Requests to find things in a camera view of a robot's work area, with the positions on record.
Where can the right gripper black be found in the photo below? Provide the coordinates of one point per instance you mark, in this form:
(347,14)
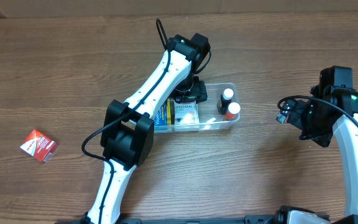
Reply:
(322,135)

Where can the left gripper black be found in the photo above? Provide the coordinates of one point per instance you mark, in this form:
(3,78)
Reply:
(199,92)

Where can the white Hansaplast plaster box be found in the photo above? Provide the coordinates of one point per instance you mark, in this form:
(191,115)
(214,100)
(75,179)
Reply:
(186,113)

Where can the dark bottle white cap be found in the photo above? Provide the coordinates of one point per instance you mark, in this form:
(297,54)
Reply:
(224,100)

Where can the clear plastic container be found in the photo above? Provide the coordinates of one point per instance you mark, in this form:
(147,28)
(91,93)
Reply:
(209,116)

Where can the blue yellow VapoDrops box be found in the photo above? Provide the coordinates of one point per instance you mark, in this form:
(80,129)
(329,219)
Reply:
(165,117)

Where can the orange bottle white cap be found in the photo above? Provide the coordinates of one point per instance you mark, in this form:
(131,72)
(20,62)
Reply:
(232,112)

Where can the red white small box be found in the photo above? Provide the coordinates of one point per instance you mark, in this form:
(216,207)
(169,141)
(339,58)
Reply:
(39,146)

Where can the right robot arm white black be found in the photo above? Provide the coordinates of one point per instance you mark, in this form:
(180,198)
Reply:
(344,102)

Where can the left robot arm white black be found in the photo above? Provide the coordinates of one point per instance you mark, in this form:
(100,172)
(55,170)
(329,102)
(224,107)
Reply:
(127,135)

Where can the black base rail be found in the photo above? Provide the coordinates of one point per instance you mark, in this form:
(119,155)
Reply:
(248,219)

